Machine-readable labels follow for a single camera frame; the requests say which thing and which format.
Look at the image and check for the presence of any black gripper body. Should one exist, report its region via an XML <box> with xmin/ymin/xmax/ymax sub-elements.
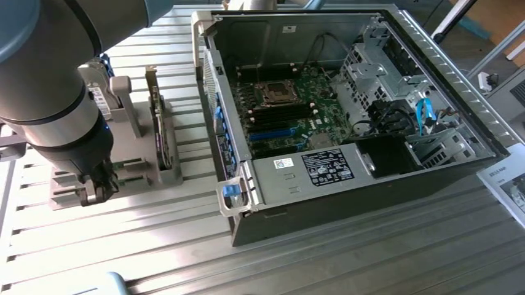
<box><xmin>35</xmin><ymin>122</ymin><xmax>116</xmax><ymax>184</ymax></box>

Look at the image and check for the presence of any black RAM slot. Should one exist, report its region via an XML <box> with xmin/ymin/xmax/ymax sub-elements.
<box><xmin>247</xmin><ymin>121</ymin><xmax>303</xmax><ymax>133</ymax></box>
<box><xmin>250</xmin><ymin>109</ymin><xmax>319</xmax><ymax>122</ymax></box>
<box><xmin>248</xmin><ymin>116</ymin><xmax>307</xmax><ymax>127</ymax></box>
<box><xmin>250</xmin><ymin>103</ymin><xmax>319</xmax><ymax>116</ymax></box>

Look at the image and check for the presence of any grey parts rack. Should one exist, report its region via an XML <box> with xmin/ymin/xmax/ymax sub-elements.
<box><xmin>48</xmin><ymin>75</ymin><xmax>184</xmax><ymax>210</ymax></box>

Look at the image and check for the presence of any silver hard disk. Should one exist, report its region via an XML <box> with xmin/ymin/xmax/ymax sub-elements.
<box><xmin>76</xmin><ymin>60</ymin><xmax>115</xmax><ymax>121</ymax></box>

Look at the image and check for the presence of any graphics card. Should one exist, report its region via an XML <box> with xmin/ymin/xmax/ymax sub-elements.
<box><xmin>144</xmin><ymin>65</ymin><xmax>176</xmax><ymax>171</ymax></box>

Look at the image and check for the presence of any blue expansion slot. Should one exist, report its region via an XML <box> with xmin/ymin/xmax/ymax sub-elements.
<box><xmin>247</xmin><ymin>129</ymin><xmax>291</xmax><ymax>143</ymax></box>

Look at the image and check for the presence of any black expansion slot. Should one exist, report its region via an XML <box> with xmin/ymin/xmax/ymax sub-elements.
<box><xmin>250</xmin><ymin>143</ymin><xmax>303</xmax><ymax>157</ymax></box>

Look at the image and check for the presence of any grey power supply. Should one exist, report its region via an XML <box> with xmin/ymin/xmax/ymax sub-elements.
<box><xmin>246</xmin><ymin>143</ymin><xmax>373</xmax><ymax>206</ymax></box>

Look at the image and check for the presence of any CPU socket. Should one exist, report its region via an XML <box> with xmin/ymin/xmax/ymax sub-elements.
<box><xmin>254</xmin><ymin>80</ymin><xmax>294</xmax><ymax>108</ymax></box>

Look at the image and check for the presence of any silver chipset heat sink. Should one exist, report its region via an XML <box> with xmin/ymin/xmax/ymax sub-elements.
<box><xmin>309</xmin><ymin>133</ymin><xmax>334</xmax><ymax>149</ymax></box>

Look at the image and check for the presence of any green motherboard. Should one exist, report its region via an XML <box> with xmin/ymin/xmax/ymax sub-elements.
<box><xmin>227</xmin><ymin>71</ymin><xmax>354</xmax><ymax>158</ymax></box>

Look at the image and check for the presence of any black open PC case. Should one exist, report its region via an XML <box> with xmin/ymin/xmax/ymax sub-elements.
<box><xmin>190</xmin><ymin>9</ymin><xmax>514</xmax><ymax>248</ymax></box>

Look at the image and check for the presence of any metal disk bay cage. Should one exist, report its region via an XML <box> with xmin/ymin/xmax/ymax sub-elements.
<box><xmin>335</xmin><ymin>23</ymin><xmax>434</xmax><ymax>104</ymax></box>

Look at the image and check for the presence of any printed paper sheet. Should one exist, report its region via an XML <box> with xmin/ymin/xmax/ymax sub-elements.
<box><xmin>476</xmin><ymin>144</ymin><xmax>525</xmax><ymax>229</ymax></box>

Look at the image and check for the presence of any white power strip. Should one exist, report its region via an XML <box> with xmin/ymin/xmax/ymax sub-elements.
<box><xmin>477</xmin><ymin>71</ymin><xmax>494</xmax><ymax>92</ymax></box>

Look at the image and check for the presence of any black stand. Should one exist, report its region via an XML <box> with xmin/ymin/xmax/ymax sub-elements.
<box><xmin>433</xmin><ymin>0</ymin><xmax>473</xmax><ymax>44</ymax></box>

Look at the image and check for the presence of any grey cabinet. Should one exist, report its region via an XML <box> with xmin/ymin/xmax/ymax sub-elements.
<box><xmin>485</xmin><ymin>66</ymin><xmax>525</xmax><ymax>119</ymax></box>

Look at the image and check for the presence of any dark metal bracket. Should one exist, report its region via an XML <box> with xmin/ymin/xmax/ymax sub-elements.
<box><xmin>0</xmin><ymin>122</ymin><xmax>31</xmax><ymax>161</ymax></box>

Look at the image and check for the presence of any thin black wire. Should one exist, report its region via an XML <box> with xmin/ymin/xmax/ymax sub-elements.
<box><xmin>307</xmin><ymin>33</ymin><xmax>350</xmax><ymax>66</ymax></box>

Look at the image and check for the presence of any black wire bundle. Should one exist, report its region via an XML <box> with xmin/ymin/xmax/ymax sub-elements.
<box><xmin>366</xmin><ymin>100</ymin><xmax>415</xmax><ymax>136</ymax></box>

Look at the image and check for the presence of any blue flat wire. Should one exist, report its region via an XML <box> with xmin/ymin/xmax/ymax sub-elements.
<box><xmin>415</xmin><ymin>98</ymin><xmax>437</xmax><ymax>136</ymax></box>

